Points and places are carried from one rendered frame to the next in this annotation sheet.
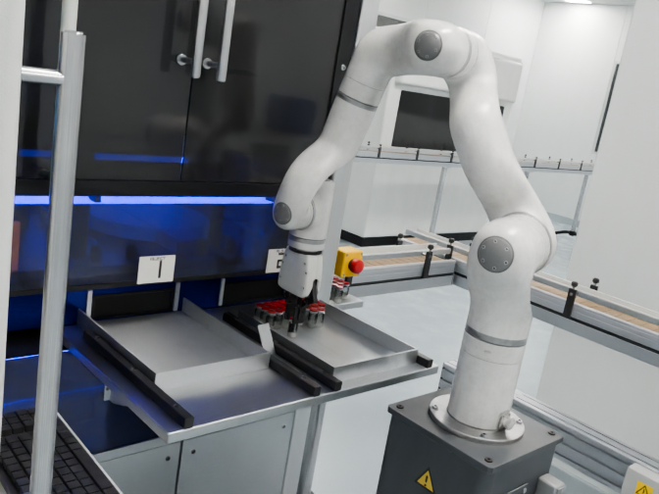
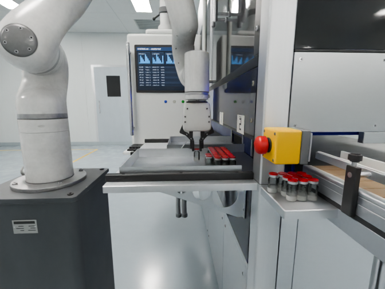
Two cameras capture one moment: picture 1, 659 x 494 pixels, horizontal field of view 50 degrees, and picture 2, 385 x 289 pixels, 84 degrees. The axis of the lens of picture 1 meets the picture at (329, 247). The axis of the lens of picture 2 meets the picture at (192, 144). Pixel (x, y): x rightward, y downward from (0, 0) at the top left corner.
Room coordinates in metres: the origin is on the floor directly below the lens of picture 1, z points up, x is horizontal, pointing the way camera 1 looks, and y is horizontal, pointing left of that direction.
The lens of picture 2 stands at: (2.02, -0.53, 1.08)
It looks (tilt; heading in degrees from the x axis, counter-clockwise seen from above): 10 degrees down; 131
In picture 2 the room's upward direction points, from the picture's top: straight up
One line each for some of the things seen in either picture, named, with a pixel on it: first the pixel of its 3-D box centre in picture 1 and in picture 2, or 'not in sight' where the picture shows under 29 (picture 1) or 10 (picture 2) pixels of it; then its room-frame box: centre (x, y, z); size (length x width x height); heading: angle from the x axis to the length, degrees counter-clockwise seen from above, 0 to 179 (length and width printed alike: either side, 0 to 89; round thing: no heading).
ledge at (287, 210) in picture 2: (330, 298); (301, 199); (1.91, -0.03, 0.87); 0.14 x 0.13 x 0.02; 44
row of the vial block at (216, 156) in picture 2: (295, 316); (213, 157); (1.61, 0.05, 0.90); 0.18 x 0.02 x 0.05; 134
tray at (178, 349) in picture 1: (171, 337); (203, 143); (1.37, 0.29, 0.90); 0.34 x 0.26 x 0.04; 44
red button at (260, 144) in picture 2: (355, 266); (263, 144); (1.84, -0.08, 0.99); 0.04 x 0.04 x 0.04; 44
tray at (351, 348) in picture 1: (325, 335); (181, 160); (1.53, -0.02, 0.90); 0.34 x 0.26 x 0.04; 44
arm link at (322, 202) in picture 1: (311, 206); (196, 72); (1.53, 0.05, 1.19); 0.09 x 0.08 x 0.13; 150
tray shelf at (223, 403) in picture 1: (254, 351); (190, 156); (1.44, 0.12, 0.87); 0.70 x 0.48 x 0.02; 134
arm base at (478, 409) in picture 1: (485, 377); (47, 149); (1.30, -0.35, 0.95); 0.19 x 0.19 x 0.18
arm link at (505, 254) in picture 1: (503, 278); (42, 75); (1.27, -0.33, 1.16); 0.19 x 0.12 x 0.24; 150
